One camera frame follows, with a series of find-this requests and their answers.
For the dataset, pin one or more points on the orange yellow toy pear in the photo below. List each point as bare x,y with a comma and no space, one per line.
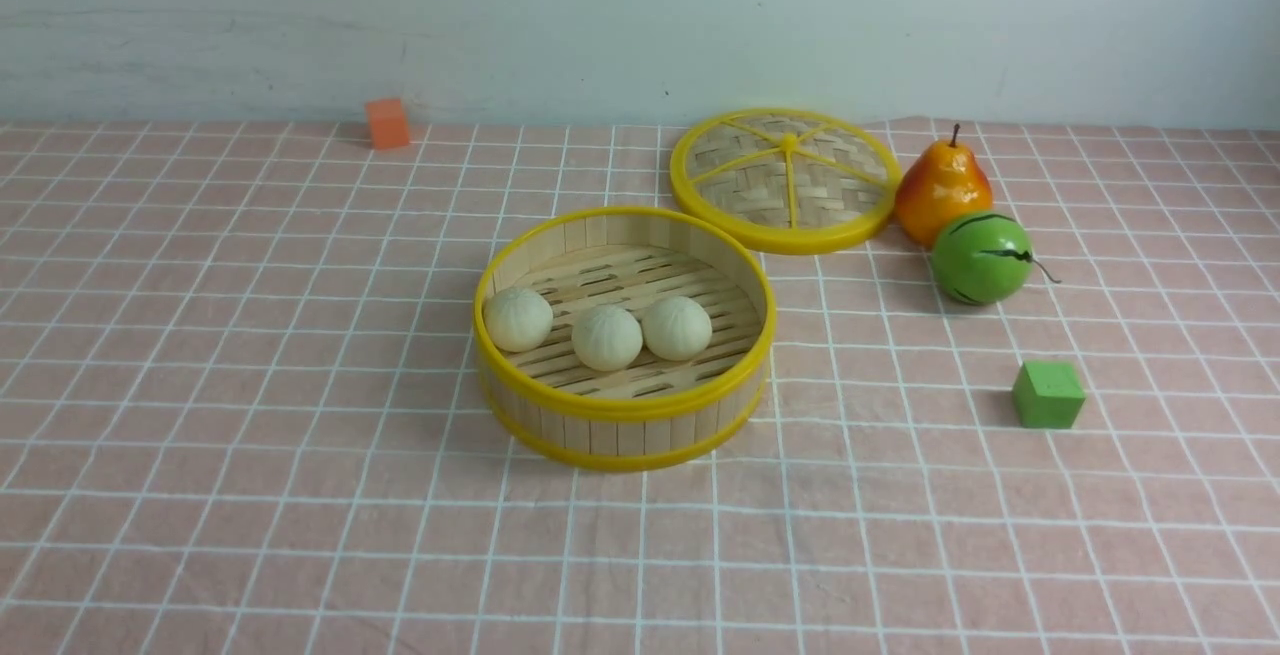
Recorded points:
944,183

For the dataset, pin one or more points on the yellow-rimmed bamboo steamer tray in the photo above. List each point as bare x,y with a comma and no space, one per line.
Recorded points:
654,413

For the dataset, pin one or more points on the yellow woven steamer lid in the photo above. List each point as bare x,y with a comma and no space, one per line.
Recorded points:
784,181

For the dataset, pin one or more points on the orange foam cube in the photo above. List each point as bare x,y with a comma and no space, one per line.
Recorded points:
388,123

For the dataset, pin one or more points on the white bun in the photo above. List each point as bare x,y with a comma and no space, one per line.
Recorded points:
518,319
607,338
676,328

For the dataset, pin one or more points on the green foam cube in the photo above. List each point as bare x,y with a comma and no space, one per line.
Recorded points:
1048,395

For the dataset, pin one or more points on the green toy watermelon ball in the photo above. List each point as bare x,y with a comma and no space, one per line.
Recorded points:
983,257

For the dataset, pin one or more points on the white bun front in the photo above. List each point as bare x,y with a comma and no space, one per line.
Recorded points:
607,338

